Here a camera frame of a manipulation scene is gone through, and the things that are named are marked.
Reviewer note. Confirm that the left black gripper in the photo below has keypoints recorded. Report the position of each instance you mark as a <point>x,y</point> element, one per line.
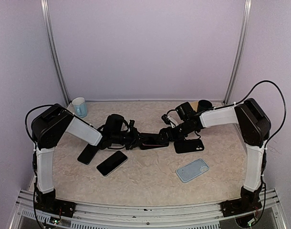
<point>135,142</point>

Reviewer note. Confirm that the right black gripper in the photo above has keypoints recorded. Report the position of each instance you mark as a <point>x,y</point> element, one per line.
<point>171,136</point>

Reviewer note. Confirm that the purple edged smartphone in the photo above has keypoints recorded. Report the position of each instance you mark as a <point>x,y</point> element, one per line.
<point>155,145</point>

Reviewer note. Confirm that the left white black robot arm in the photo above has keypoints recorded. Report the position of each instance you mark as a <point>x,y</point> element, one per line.
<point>46,131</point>

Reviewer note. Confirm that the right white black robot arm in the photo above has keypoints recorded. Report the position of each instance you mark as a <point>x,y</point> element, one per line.
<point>255,130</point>

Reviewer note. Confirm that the light blue phone case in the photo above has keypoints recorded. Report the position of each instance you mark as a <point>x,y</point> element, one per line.
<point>192,170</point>

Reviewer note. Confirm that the silver edged smartphone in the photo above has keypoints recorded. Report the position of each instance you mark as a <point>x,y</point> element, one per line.
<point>111,163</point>

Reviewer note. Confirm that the beige plate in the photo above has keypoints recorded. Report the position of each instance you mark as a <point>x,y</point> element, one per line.
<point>194,105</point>

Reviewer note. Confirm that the black mug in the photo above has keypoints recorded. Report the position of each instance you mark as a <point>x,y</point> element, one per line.
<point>204,105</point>

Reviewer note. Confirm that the blue edged smartphone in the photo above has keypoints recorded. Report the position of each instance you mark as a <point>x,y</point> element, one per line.
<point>88,154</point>

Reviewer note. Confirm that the light blue mug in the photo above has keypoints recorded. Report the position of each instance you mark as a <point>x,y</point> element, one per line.
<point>80,107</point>

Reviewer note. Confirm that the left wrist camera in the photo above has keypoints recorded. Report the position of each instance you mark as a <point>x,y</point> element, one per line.
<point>131,124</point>

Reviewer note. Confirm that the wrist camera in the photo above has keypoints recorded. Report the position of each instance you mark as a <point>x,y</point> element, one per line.
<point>131,124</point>
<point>169,120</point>

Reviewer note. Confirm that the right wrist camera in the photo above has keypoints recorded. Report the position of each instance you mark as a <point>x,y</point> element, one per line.
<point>169,120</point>

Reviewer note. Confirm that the front aluminium rail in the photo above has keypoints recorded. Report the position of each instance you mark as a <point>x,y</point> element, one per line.
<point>100,216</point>

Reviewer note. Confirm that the right aluminium frame post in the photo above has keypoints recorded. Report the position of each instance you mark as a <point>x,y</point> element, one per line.
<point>239,51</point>

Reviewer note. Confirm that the aluminium frame post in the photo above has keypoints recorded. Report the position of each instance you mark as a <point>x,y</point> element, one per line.
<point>53,50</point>
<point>239,51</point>

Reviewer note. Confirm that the left aluminium frame post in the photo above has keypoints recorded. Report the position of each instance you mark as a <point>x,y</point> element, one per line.
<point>53,50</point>

